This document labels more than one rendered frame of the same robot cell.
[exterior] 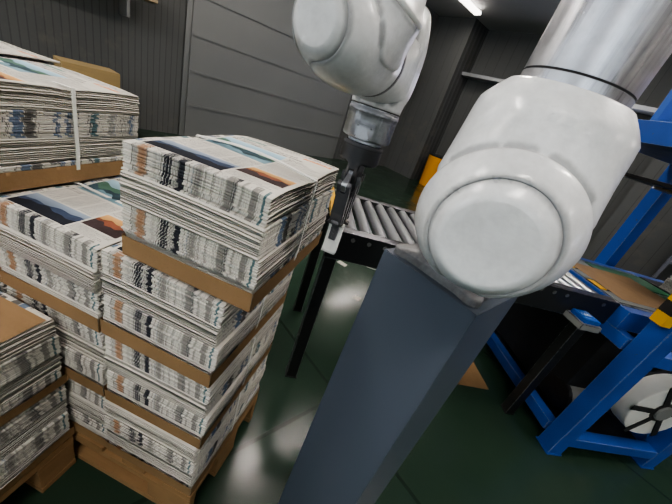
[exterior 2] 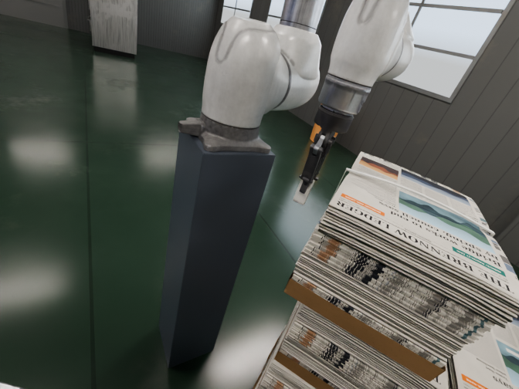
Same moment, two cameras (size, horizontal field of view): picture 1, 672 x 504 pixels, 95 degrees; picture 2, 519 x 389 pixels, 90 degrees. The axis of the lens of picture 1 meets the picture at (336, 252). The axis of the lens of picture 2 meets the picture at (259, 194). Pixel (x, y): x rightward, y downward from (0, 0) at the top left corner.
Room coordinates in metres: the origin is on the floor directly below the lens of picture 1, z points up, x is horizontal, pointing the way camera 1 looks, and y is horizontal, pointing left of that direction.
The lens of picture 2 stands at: (1.19, 0.02, 1.26)
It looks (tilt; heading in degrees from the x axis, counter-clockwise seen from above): 31 degrees down; 190
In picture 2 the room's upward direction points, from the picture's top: 17 degrees clockwise
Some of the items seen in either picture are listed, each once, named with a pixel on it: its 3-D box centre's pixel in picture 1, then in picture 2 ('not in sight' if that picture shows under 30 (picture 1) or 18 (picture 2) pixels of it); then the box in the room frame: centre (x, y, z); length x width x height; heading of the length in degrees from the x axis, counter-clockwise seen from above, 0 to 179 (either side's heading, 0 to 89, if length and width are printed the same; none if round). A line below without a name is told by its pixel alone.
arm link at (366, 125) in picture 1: (369, 126); (342, 96); (0.60, 0.02, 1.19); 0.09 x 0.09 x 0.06
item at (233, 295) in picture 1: (211, 257); not in sight; (0.54, 0.24, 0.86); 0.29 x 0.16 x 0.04; 81
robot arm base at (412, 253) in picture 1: (465, 257); (222, 126); (0.57, -0.24, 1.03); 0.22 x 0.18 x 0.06; 138
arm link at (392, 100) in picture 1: (389, 56); (370, 36); (0.59, 0.02, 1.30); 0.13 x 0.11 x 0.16; 160
